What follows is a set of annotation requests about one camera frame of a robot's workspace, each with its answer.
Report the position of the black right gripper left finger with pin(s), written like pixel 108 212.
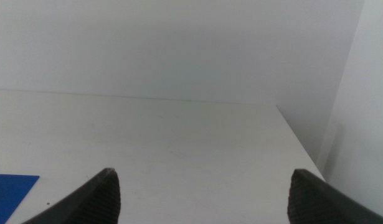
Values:
pixel 97 202

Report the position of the blue rectangular mat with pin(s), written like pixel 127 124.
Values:
pixel 9 193

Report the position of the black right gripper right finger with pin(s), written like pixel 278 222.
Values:
pixel 309 205

